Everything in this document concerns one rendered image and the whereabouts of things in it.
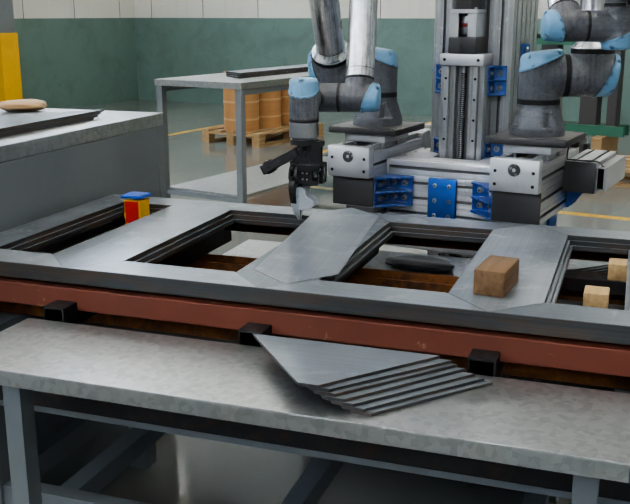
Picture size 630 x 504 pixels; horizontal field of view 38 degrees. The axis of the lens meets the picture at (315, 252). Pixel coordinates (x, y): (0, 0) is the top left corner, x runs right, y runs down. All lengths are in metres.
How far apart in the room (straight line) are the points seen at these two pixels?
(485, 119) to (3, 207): 1.39
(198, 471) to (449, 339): 1.39
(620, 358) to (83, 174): 1.63
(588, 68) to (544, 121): 0.18
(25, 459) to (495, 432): 0.96
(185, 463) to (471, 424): 1.64
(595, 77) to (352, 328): 1.17
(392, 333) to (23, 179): 1.15
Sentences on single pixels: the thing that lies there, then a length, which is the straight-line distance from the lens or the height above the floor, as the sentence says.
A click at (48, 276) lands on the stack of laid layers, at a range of 2.03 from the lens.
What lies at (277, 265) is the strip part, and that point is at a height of 0.85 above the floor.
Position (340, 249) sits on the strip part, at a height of 0.85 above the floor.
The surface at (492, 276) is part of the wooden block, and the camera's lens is 1.75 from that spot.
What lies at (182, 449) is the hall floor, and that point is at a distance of 3.05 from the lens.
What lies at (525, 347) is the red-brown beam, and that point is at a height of 0.79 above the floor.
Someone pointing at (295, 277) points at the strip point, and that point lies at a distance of 1.85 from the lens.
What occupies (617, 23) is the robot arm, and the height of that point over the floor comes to 1.34.
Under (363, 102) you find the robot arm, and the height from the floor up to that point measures 1.14.
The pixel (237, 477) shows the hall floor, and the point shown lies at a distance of 2.87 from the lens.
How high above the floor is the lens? 1.37
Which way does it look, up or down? 15 degrees down
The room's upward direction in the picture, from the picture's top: straight up
